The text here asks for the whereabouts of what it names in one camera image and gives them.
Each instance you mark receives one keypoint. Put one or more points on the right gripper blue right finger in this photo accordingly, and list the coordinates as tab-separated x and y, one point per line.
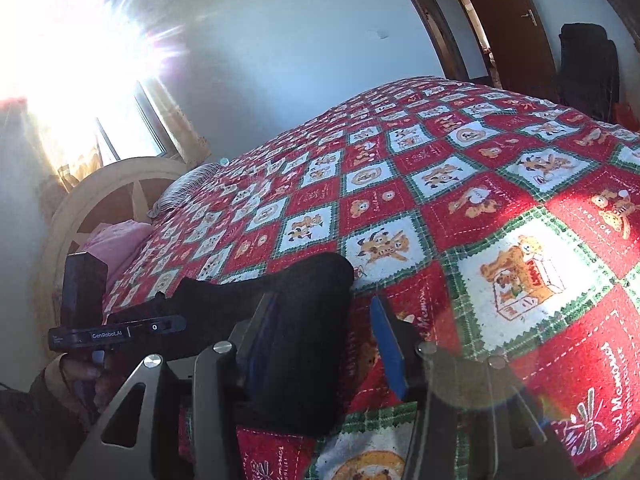
397	341

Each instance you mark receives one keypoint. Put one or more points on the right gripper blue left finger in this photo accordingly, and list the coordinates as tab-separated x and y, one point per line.
252	339

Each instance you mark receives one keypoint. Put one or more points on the black pants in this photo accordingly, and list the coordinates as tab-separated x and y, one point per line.
301	367

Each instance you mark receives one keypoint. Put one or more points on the person's left hand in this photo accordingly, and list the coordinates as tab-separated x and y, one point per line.
106	378

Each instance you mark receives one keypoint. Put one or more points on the pink folded quilt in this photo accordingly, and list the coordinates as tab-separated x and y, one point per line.
117	245

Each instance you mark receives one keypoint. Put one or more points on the cream wooden headboard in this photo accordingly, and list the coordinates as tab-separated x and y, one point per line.
121	191

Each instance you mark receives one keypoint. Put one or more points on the red patchwork bedspread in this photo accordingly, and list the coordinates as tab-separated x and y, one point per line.
493	222

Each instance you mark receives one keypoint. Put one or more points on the striped pillow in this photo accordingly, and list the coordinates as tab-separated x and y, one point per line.
182	189

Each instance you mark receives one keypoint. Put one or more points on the beige patterned curtain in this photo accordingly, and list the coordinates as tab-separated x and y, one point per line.
191	146

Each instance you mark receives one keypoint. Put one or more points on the black suitcase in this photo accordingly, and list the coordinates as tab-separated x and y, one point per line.
589	74

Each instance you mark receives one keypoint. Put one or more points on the brown wooden door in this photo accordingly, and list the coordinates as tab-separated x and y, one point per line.
520	46

